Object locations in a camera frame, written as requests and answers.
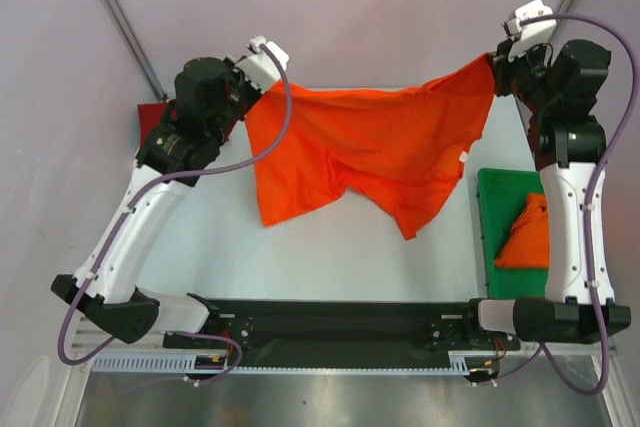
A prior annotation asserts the aluminium frame rail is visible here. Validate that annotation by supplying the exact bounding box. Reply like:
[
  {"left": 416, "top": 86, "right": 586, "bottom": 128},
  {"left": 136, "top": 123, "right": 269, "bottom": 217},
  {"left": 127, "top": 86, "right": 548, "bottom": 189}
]
[{"left": 70, "top": 318, "right": 165, "bottom": 354}]

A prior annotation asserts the left corner frame post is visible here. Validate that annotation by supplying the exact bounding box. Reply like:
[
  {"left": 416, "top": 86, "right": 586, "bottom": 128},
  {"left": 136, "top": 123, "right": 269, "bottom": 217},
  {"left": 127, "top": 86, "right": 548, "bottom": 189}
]
[{"left": 100, "top": 0, "right": 168, "bottom": 101}]

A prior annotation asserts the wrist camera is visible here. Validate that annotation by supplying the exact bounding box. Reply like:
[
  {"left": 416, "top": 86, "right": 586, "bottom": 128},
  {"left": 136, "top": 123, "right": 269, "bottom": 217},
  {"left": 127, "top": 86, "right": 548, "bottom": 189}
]
[
  {"left": 235, "top": 36, "right": 290, "bottom": 93},
  {"left": 503, "top": 0, "right": 556, "bottom": 61}
]

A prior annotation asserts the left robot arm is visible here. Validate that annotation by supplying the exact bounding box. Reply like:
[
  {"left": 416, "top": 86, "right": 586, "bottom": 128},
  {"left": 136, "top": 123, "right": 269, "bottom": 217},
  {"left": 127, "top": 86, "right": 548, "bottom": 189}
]
[{"left": 51, "top": 42, "right": 288, "bottom": 347}]

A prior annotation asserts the grey cable duct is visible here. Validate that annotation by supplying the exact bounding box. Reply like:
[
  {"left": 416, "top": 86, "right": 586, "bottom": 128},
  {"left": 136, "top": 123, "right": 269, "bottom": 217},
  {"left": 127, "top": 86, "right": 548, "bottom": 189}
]
[{"left": 92, "top": 353, "right": 227, "bottom": 374}]

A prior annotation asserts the folded red t-shirt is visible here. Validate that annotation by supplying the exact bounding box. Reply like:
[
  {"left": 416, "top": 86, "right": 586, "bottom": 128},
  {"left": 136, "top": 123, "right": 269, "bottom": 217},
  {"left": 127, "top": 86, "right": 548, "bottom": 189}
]
[{"left": 137, "top": 102, "right": 168, "bottom": 147}]

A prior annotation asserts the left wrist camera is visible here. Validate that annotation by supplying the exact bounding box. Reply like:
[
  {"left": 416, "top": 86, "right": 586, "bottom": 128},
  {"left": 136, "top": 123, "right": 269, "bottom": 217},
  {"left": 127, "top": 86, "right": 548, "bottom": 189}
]
[{"left": 235, "top": 36, "right": 290, "bottom": 93}]

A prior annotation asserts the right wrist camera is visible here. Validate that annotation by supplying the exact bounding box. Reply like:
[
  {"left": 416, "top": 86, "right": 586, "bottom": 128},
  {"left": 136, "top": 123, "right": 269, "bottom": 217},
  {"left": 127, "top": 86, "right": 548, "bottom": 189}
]
[{"left": 503, "top": 0, "right": 556, "bottom": 61}]

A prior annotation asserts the orange t-shirt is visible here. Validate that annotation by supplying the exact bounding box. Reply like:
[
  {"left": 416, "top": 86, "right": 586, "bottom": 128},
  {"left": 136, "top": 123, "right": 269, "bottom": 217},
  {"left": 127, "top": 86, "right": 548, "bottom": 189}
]
[
  {"left": 246, "top": 54, "right": 495, "bottom": 240},
  {"left": 494, "top": 193, "right": 550, "bottom": 270}
]

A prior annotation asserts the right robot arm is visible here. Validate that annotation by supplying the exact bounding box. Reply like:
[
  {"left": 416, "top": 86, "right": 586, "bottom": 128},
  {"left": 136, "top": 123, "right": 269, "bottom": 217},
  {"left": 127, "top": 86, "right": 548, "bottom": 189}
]
[{"left": 461, "top": 39, "right": 631, "bottom": 348}]

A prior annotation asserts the orange t-shirt in bin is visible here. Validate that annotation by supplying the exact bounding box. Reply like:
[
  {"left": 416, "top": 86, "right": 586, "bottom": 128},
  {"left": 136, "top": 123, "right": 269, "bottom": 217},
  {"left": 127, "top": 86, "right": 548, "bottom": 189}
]
[{"left": 494, "top": 193, "right": 550, "bottom": 270}]

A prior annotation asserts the green plastic bin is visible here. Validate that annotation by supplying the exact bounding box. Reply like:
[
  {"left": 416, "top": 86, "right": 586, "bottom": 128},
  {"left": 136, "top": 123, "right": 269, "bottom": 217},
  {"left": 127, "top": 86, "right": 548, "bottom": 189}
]
[{"left": 476, "top": 167, "right": 609, "bottom": 301}]

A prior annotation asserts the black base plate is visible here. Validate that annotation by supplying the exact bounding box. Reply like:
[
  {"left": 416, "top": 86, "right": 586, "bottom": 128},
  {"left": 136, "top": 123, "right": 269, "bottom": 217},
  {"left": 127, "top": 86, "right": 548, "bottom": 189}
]
[{"left": 163, "top": 299, "right": 520, "bottom": 370}]

